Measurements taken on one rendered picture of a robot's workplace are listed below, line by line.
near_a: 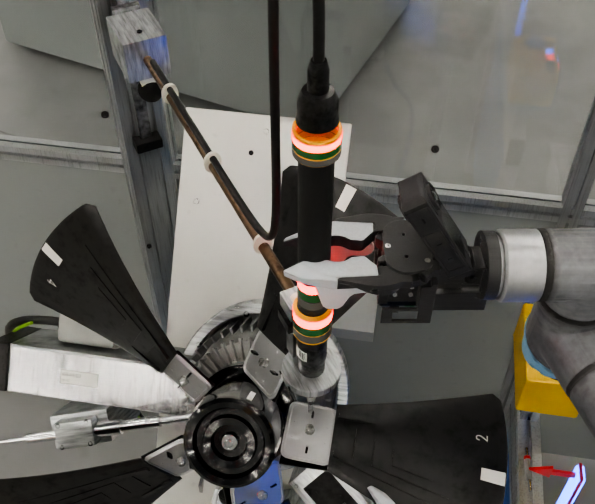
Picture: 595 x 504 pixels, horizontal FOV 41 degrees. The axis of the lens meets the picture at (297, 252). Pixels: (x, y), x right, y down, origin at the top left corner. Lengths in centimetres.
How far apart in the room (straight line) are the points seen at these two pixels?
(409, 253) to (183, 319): 59
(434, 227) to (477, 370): 140
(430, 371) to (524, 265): 136
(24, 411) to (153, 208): 115
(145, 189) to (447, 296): 90
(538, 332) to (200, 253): 58
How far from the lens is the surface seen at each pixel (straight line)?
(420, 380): 219
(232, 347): 116
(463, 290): 84
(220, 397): 102
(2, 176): 195
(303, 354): 90
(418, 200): 73
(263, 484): 112
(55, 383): 127
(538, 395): 135
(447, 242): 76
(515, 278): 81
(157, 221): 166
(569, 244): 83
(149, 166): 156
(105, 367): 123
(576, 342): 89
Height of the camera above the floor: 212
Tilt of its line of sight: 47 degrees down
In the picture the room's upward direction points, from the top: straight up
